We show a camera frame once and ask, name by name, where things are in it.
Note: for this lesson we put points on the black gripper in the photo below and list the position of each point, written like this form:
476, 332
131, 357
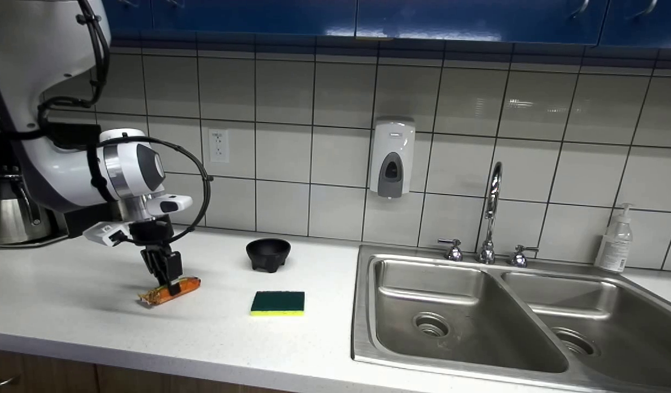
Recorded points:
153, 236

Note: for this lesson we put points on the orange snack bar packet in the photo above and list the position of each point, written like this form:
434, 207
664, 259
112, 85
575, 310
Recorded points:
172, 290

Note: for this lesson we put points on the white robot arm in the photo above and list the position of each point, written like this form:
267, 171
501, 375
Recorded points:
42, 45

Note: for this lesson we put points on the small black bowl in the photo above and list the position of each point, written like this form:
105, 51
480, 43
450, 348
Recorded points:
269, 253

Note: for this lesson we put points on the green and yellow sponge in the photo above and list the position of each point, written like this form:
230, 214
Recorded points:
279, 300

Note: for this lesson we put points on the wooden lower cabinet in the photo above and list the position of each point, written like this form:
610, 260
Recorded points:
131, 379

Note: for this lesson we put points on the steel coffee carafe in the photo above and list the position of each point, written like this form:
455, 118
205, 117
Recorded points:
8, 218

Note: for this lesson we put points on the round sink drain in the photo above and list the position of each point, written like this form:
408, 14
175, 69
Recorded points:
432, 324
575, 343

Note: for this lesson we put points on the stainless steel double sink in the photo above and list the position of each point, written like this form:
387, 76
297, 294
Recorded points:
452, 290

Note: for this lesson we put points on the chrome faucet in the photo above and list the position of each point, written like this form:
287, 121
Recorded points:
493, 203

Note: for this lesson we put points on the blue upper cabinet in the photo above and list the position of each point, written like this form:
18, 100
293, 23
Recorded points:
422, 17

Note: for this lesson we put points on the clear pump soap bottle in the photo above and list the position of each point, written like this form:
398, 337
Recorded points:
616, 243

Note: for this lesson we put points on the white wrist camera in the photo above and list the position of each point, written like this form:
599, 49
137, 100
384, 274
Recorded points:
108, 234

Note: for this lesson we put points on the white wall outlet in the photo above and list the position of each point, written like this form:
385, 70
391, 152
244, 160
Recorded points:
219, 145

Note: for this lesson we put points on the white wall soap dispenser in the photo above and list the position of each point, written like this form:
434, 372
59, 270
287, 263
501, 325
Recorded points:
392, 156

